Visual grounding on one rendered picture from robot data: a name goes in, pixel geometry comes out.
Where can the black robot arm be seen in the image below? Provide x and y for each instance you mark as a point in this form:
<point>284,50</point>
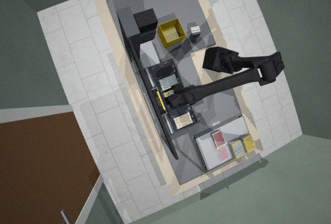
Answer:
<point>270,67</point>

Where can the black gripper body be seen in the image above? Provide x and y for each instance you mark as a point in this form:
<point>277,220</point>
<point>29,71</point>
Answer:
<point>177,87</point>

